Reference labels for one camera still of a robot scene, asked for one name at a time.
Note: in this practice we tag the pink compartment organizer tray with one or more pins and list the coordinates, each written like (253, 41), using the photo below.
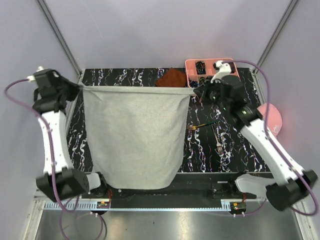
(216, 68)

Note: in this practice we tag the grey cloth napkin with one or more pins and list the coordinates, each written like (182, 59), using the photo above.
(136, 134)

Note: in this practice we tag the gold fork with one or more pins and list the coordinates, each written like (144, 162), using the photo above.
(195, 127)
(218, 144)

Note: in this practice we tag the dark item in tray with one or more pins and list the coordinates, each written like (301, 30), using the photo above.
(200, 67)

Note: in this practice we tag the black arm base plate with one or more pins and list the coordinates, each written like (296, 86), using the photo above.
(214, 190)

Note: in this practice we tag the blue patterned item in tray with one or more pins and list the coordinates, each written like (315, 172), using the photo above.
(193, 83)

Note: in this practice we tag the aluminium frame rail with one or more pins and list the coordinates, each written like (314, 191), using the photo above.
(165, 197)

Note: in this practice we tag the colourful item in tray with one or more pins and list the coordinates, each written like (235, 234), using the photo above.
(201, 81)

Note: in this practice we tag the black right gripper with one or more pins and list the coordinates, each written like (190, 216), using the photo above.
(202, 91)

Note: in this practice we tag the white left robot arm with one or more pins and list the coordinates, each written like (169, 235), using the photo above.
(58, 164)

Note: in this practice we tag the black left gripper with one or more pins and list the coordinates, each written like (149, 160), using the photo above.
(75, 88)

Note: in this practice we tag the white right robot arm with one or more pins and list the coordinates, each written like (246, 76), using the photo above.
(251, 124)

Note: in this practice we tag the pink baseball cap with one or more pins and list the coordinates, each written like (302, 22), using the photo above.
(274, 120)

